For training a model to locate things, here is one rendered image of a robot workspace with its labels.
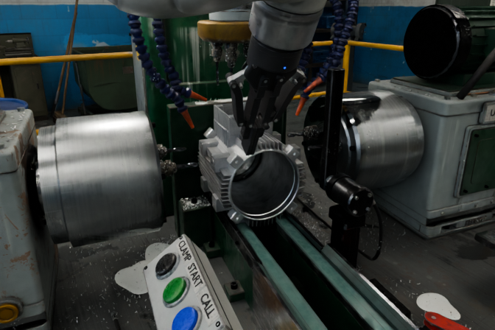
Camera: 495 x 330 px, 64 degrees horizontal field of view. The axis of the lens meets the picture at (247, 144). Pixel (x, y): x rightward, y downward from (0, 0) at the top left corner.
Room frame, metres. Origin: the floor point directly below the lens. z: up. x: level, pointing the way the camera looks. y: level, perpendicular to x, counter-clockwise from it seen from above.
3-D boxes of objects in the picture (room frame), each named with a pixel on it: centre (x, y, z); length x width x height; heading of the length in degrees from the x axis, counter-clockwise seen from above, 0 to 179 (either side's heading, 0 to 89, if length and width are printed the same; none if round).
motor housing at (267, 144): (0.83, 0.00, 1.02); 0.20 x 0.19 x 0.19; 21
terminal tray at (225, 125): (0.87, 0.01, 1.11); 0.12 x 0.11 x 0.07; 21
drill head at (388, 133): (0.96, -0.31, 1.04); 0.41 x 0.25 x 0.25; 112
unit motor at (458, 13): (1.04, -0.60, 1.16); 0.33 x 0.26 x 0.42; 112
